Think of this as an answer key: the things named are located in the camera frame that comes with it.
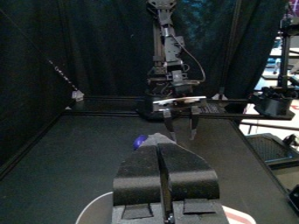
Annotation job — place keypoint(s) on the black cloth curtain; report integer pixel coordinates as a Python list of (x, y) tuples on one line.
[(78, 43)]

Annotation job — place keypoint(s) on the white red striped toy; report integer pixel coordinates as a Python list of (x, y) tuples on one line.
[(238, 217)]

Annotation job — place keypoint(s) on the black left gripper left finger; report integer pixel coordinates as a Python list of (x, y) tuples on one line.
[(137, 175)]

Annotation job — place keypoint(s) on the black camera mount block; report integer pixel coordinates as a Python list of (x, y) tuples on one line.
[(274, 103)]

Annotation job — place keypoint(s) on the black vertical stand pole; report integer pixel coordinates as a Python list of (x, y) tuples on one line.
[(285, 52)]

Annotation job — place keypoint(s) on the black frame post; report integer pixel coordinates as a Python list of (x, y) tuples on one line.
[(233, 43)]

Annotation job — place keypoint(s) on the blue round toy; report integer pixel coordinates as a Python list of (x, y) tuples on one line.
[(139, 142)]

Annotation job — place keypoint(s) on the white corner bracket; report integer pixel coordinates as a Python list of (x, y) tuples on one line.
[(78, 95), (219, 96)]

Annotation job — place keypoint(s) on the grey bowl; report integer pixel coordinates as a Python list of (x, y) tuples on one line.
[(95, 208)]

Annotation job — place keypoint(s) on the black frame rail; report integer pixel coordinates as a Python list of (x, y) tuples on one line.
[(234, 110)]

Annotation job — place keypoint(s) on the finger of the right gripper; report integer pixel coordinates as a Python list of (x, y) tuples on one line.
[(193, 122), (170, 125)]

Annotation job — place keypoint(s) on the black mesh basket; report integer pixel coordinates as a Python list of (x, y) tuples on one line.
[(273, 150)]

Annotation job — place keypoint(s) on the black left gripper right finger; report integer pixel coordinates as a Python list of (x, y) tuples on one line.
[(191, 175)]

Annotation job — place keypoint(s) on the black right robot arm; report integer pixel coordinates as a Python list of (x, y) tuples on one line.
[(169, 52)]

